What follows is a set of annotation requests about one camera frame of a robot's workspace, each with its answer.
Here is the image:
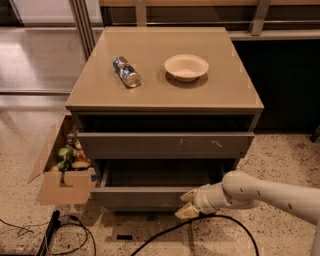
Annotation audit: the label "black power strip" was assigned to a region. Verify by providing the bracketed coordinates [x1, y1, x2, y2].
[35, 210, 60, 256]

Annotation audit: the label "grey drawer cabinet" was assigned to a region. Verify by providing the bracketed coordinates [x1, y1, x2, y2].
[64, 26, 265, 214]

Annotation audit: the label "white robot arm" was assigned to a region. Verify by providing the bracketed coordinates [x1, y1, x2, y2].
[175, 171, 320, 256]

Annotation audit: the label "cardboard box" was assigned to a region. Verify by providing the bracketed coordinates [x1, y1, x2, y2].
[28, 115, 98, 205]

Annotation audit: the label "grey top drawer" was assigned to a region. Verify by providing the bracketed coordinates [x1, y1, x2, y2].
[78, 132, 254, 159]

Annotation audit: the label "black looped cable left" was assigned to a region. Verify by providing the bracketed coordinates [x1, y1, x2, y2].
[44, 214, 98, 256]

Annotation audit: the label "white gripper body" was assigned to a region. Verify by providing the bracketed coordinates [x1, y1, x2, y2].
[193, 183, 230, 214]

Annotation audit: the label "grey drawer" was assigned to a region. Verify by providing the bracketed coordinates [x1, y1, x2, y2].
[78, 132, 254, 159]
[91, 159, 233, 212]

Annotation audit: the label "white paper bowl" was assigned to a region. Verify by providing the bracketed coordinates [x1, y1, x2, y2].
[164, 54, 209, 82]

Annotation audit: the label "blue silver soda can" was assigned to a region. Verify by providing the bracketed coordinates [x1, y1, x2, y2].
[113, 56, 141, 88]

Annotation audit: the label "thin grey wire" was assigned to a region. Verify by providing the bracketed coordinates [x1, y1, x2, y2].
[0, 218, 49, 238]

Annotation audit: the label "metal railing frame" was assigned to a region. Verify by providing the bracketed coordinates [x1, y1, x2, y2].
[67, 0, 320, 56]

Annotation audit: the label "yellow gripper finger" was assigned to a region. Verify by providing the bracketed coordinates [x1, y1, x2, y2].
[175, 202, 199, 219]
[180, 189, 197, 203]

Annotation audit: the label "toy food items in box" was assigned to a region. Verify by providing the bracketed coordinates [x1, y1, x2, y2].
[49, 127, 92, 173]

